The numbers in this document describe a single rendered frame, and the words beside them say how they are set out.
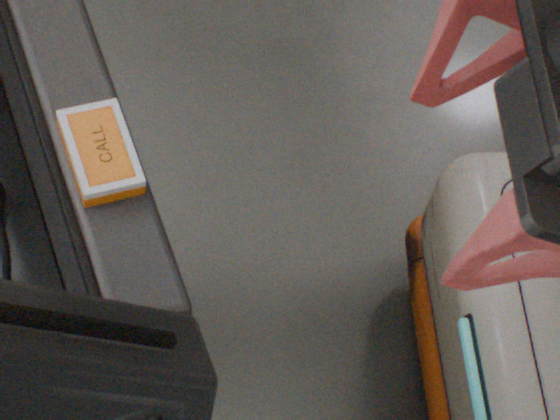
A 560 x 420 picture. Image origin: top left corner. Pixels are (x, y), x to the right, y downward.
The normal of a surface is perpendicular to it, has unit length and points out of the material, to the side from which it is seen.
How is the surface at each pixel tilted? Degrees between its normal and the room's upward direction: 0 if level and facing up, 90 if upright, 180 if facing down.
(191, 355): 43
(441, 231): 90
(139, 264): 0
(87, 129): 0
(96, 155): 0
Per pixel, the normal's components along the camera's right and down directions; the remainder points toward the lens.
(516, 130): -0.84, -0.23
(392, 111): 0.10, -0.52
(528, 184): 0.54, -0.47
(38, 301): 0.71, -0.54
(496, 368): -0.55, -0.40
